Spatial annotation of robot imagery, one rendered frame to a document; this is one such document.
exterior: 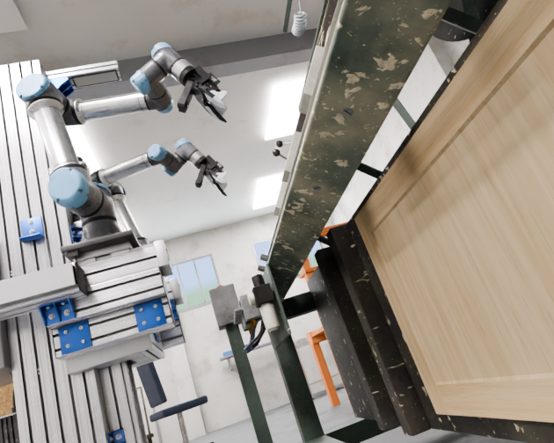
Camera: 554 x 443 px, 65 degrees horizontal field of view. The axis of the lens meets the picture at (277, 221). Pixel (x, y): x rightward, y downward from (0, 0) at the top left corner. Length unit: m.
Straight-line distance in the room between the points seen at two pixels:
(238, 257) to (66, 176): 8.10
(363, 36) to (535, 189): 0.33
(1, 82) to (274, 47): 3.42
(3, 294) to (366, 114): 1.12
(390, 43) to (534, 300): 0.45
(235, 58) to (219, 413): 6.47
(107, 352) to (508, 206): 1.26
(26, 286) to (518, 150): 1.25
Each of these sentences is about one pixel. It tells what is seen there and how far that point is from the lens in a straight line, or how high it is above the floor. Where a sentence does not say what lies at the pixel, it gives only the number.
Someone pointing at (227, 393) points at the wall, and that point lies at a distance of 9.02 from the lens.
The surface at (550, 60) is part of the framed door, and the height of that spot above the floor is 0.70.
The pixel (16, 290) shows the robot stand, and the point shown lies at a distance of 1.44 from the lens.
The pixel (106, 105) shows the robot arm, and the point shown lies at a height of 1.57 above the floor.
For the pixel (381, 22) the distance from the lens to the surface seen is 0.56.
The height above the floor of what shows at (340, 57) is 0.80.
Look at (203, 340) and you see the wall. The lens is 9.09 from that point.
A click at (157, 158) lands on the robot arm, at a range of 2.11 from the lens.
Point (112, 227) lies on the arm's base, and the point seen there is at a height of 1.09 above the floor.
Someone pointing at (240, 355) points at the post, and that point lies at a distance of 2.06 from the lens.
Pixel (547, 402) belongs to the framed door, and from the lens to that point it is 0.87.
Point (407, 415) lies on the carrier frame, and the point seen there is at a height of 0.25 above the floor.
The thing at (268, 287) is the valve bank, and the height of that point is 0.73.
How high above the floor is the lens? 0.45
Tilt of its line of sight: 19 degrees up
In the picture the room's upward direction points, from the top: 20 degrees counter-clockwise
